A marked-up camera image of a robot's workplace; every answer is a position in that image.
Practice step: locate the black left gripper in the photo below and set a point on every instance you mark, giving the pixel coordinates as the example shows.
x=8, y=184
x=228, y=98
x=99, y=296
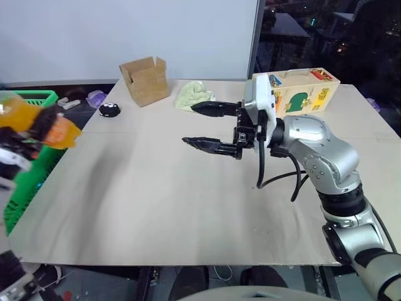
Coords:
x=15, y=141

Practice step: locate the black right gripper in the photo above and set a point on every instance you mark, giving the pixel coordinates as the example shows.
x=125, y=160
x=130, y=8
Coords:
x=246, y=138

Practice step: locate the orange snack bag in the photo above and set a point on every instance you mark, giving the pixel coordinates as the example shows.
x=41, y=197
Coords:
x=18, y=113

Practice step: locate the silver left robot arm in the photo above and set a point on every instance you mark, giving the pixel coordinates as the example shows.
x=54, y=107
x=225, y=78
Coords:
x=12, y=279

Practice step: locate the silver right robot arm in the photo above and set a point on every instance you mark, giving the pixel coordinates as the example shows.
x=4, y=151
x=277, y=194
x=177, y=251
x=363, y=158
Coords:
x=326, y=147

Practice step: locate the green plastic basket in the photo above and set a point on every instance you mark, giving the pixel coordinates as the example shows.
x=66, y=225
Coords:
x=34, y=175

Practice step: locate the white plastic part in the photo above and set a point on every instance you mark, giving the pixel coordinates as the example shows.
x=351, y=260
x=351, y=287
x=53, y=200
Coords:
x=70, y=103

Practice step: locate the light green cloth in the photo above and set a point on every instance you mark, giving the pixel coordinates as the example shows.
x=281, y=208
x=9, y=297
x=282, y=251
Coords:
x=192, y=94

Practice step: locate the purple translucent container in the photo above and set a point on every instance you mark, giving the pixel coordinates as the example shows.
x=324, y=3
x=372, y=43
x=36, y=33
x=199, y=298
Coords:
x=95, y=98

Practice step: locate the black round dotted object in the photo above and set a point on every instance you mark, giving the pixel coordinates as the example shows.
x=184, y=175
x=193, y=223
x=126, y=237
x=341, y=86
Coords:
x=109, y=109

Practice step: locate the open cardboard box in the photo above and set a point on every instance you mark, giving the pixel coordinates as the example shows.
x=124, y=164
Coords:
x=147, y=86

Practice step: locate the wooden lock busy box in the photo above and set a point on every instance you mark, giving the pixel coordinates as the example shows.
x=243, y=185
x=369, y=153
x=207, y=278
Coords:
x=300, y=94

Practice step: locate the dark rounded shape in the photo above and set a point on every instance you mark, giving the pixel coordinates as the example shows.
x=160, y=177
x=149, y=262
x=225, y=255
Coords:
x=188, y=283
x=263, y=277

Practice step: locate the black table leg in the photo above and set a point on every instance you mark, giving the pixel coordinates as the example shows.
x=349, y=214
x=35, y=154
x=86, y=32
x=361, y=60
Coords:
x=329, y=283

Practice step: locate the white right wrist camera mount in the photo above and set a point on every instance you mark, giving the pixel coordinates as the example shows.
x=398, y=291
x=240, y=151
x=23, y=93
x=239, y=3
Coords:
x=261, y=100

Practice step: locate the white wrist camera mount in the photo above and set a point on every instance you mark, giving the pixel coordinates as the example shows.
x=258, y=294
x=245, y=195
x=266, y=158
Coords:
x=11, y=164
x=261, y=100

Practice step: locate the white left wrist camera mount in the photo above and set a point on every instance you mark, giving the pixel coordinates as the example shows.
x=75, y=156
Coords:
x=11, y=164

